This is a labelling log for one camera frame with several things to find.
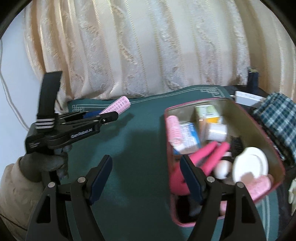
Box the grey gloved left hand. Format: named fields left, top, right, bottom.
left=19, top=145, right=72, bottom=182

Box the cream patterned curtain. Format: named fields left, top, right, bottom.
left=25, top=1, right=295, bottom=113

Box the beige sleeved left forearm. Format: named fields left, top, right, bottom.
left=1, top=161, right=44, bottom=240

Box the white power plug cable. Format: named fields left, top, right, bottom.
left=0, top=39, right=30, bottom=130

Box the white small ball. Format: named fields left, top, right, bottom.
left=213, top=160, right=232, bottom=180

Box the black wrist strap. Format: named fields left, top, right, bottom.
left=34, top=70, right=63, bottom=134

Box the white small box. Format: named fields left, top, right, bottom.
left=234, top=91, right=265, bottom=108

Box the white cylindrical jar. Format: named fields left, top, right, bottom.
left=205, top=123, right=228, bottom=142

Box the long pink foam curler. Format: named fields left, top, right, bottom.
left=169, top=142, right=218, bottom=196

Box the pink hair roller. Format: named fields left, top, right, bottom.
left=100, top=96, right=131, bottom=115
left=220, top=174, right=274, bottom=216
left=166, top=115, right=183, bottom=147

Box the blue plaid cloth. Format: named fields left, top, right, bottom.
left=252, top=92, right=295, bottom=166

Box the blue white medicine box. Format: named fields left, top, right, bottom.
left=173, top=122, right=201, bottom=156

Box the red pink tin box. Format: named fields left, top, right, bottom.
left=164, top=97, right=286, bottom=227

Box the yellow white medicine box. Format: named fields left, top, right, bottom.
left=195, top=104, right=221, bottom=137

